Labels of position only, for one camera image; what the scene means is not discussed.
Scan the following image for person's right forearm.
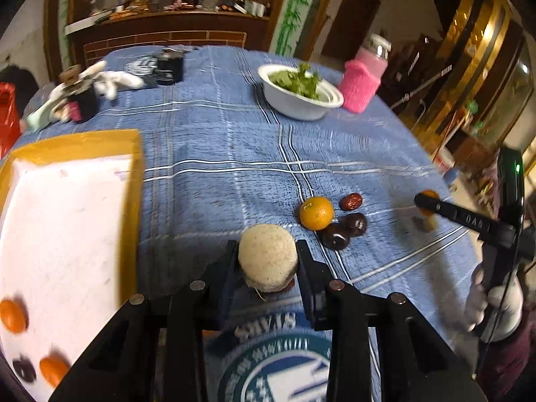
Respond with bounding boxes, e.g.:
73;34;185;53
481;318;536;401

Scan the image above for white flat box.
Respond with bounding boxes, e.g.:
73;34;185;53
64;10;115;35

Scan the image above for red plastic bag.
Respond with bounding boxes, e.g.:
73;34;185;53
0;83;22;160

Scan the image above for person's right hand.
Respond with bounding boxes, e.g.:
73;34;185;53
464;267;525;341

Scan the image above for black sofa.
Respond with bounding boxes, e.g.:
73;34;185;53
0;64;39;93

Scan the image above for dark wooden chair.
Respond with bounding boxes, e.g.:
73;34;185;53
389;37;433;106

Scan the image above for red jujube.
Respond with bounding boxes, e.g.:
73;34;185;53
339;193;363;212

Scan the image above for black jar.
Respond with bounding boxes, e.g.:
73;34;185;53
154;48;185;88

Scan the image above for pink sleeved bottle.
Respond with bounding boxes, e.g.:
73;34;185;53
338;33;393;114

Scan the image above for yellow rimmed white tray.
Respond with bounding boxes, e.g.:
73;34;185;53
0;129;145;402

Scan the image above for green leafy herbs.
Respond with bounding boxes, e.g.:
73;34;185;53
268;62;326;101

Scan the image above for brown wooden door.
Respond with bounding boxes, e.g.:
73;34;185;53
321;0;381;63

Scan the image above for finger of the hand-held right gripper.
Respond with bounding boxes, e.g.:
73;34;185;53
414;193;462;225

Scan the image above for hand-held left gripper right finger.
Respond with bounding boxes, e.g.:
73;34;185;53
295;239;488;402

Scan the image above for bamboo painted pillar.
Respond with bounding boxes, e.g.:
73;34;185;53
56;0;74;64
270;0;316;56

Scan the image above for wooden counter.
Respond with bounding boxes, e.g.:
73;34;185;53
65;7;271;68

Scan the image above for white bowl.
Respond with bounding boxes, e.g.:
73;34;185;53
257;64;345;122

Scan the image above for blue plaid tablecloth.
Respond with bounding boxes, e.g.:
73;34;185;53
8;44;482;402

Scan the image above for white bucket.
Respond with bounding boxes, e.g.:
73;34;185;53
433;146;455;169

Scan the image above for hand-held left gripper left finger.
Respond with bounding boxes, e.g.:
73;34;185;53
48;240;241;402

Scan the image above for small black bottle wooden cap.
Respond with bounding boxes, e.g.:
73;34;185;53
59;65;99;123

